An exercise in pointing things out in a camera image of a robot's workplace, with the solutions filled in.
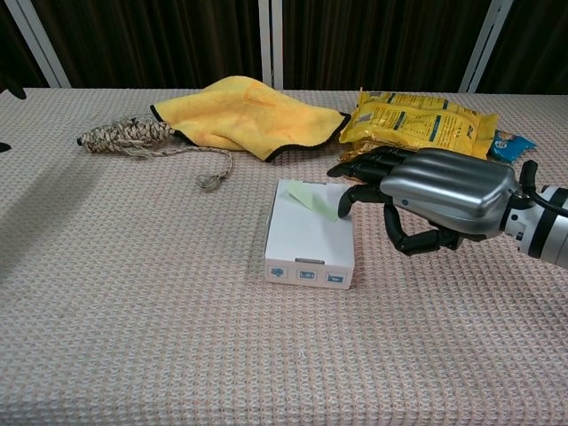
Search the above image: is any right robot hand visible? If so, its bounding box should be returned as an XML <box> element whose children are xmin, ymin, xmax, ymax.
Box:
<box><xmin>327</xmin><ymin>146</ymin><xmax>520</xmax><ymax>256</ymax></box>

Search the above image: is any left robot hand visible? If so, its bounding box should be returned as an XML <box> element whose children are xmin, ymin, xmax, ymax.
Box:
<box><xmin>0</xmin><ymin>74</ymin><xmax>27</xmax><ymax>154</ymax></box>

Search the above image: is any light green paper slip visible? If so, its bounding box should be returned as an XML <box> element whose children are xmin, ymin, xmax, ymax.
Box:
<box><xmin>286</xmin><ymin>180</ymin><xmax>341</xmax><ymax>223</ymax></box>

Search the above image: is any white cardboard box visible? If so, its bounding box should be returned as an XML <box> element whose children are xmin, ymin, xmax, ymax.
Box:
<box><xmin>264</xmin><ymin>179</ymin><xmax>356</xmax><ymax>291</ymax></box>

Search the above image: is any dark pleated curtain panel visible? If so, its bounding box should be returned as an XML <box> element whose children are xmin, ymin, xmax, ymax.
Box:
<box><xmin>478</xmin><ymin>0</ymin><xmax>568</xmax><ymax>94</ymax></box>
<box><xmin>282</xmin><ymin>0</ymin><xmax>492</xmax><ymax>93</ymax></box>
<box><xmin>0</xmin><ymin>0</ymin><xmax>48</xmax><ymax>90</ymax></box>
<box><xmin>30</xmin><ymin>0</ymin><xmax>263</xmax><ymax>89</ymax></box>

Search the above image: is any blue snack packet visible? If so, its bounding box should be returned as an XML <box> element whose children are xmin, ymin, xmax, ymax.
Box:
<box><xmin>487</xmin><ymin>128</ymin><xmax>538</xmax><ymax>162</ymax></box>

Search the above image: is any yellow snack bag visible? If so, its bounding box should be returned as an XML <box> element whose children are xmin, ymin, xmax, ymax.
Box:
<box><xmin>338</xmin><ymin>91</ymin><xmax>501</xmax><ymax>160</ymax></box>

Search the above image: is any gold foil snack pack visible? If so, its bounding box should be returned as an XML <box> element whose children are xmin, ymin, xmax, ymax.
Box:
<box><xmin>339</xmin><ymin>141</ymin><xmax>383</xmax><ymax>163</ymax></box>

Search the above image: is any yellow microfiber cloth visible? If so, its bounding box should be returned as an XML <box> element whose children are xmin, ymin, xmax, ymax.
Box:
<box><xmin>149</xmin><ymin>75</ymin><xmax>352</xmax><ymax>163</ymax></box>

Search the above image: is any beige waffle tablecloth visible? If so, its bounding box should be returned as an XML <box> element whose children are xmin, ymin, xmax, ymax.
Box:
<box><xmin>0</xmin><ymin>87</ymin><xmax>568</xmax><ymax>426</ymax></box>

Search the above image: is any white partition post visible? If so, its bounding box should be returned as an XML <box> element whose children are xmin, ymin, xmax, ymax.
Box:
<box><xmin>258</xmin><ymin>0</ymin><xmax>284</xmax><ymax>90</ymax></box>
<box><xmin>4</xmin><ymin>0</ymin><xmax>72</xmax><ymax>89</ymax></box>
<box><xmin>459</xmin><ymin>0</ymin><xmax>516</xmax><ymax>93</ymax></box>

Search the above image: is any braided camouflage rope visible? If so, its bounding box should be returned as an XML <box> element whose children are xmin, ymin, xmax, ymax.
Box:
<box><xmin>75</xmin><ymin>115</ymin><xmax>235</xmax><ymax>192</ymax></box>

